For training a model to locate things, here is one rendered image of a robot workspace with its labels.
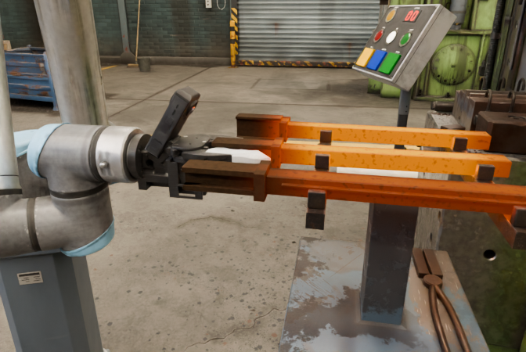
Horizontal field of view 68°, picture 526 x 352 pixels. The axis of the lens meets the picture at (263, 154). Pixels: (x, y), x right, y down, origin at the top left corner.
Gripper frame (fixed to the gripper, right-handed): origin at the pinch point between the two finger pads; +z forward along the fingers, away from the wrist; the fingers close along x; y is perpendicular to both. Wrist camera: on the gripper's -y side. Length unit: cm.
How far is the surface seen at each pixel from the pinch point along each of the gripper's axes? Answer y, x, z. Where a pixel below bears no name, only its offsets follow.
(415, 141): 0.7, -10.4, 23.5
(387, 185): -1.5, 13.2, 16.1
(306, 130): -0.2, -11.0, 5.6
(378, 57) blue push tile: -3, -99, 26
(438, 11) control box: -19, -88, 42
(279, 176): -1.5, 12.6, 4.1
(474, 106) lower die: 0, -38, 41
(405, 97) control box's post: 12, -102, 38
